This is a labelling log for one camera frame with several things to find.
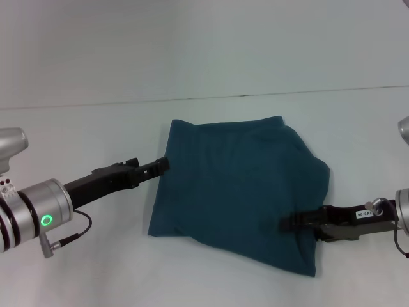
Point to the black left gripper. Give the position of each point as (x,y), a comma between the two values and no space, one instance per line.
(102,184)

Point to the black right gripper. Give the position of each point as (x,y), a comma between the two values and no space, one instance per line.
(358,220)

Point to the teal t-shirt with white lettering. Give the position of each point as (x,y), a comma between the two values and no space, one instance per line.
(239,192)

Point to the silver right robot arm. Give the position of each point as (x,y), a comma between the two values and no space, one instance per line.
(403,209)

